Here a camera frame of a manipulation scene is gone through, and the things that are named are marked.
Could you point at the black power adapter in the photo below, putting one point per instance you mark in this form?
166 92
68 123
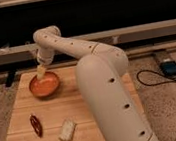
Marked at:
168 68

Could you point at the orange ceramic bowl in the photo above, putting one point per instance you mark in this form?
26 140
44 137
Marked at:
46 86

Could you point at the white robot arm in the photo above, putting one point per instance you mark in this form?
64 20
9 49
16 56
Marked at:
99 74

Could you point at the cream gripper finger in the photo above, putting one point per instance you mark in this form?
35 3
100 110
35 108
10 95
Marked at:
40 71

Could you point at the white rolled cloth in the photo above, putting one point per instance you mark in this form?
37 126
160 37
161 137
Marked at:
67 131

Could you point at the dark red pepper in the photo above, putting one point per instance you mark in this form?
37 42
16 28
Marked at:
37 127

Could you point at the wooden table board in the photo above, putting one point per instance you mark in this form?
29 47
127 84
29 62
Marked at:
65 103

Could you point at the wooden rail beam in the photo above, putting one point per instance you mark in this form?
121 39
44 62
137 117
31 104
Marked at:
114 36

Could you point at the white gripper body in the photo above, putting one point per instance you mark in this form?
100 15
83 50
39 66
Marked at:
44 57

